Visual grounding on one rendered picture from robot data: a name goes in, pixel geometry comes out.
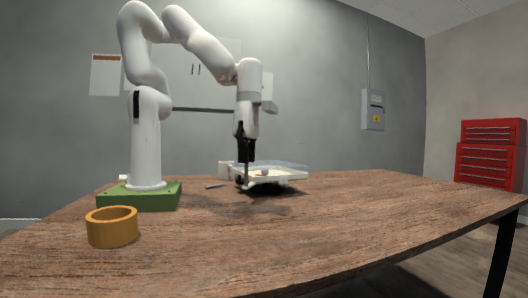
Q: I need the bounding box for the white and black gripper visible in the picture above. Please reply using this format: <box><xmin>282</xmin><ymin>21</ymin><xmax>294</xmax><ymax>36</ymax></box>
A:
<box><xmin>232</xmin><ymin>101</ymin><xmax>261</xmax><ymax>164</ymax></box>

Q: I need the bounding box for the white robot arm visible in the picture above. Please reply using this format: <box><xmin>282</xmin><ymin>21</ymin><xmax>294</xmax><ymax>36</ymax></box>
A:
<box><xmin>116</xmin><ymin>0</ymin><xmax>278</xmax><ymax>191</ymax></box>

